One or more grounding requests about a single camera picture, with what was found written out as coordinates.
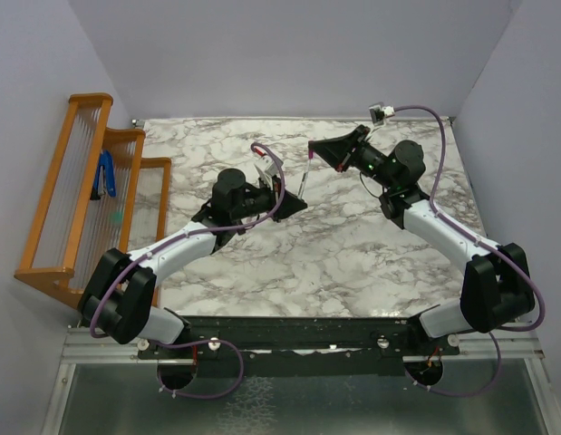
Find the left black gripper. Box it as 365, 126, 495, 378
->
231, 173, 306, 221

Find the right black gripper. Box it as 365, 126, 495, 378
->
309, 126, 396, 191

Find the white whiteboard marker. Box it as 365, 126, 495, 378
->
297, 158, 312, 199

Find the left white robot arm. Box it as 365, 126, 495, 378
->
78, 169, 307, 358

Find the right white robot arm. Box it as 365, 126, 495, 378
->
308, 125, 536, 354

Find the small green ball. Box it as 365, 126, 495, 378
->
110, 211, 123, 226

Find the blue stapler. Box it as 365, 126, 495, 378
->
90, 150, 117, 200

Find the wooden tiered rack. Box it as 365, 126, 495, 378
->
14, 92, 171, 308

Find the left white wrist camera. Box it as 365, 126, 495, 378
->
254, 155, 282, 193

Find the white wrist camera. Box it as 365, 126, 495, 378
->
254, 155, 282, 193
369, 102, 395, 127

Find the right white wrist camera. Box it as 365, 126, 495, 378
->
369, 102, 395, 127

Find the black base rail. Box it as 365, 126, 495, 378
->
136, 316, 459, 378

